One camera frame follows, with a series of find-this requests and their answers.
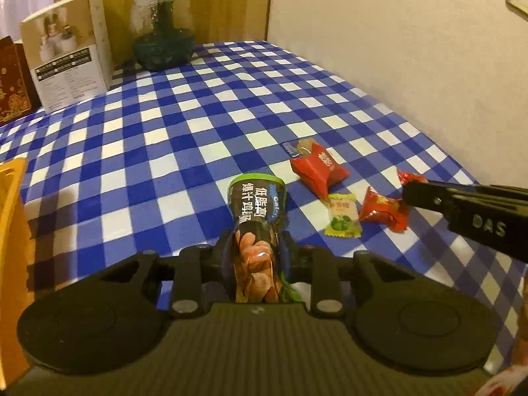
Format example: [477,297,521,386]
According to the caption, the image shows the yellow green candy packet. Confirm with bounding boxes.
[324,193,362,239]

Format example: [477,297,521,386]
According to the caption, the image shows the large red snack packet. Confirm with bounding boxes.
[282,138,350,201]

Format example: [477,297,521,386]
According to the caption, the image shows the right hand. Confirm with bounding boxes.
[511,274,528,366]

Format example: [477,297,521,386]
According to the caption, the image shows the orange plastic tray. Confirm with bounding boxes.
[1,158,35,390]

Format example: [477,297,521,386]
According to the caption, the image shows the blue white checkered tablecloth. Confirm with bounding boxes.
[1,42,524,371]

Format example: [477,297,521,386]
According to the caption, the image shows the dark red gift box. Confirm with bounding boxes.
[0,36,41,125]

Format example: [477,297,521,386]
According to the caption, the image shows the white product box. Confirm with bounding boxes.
[20,0,114,114]

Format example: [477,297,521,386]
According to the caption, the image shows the green glass jar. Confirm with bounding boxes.
[130,0,195,72]

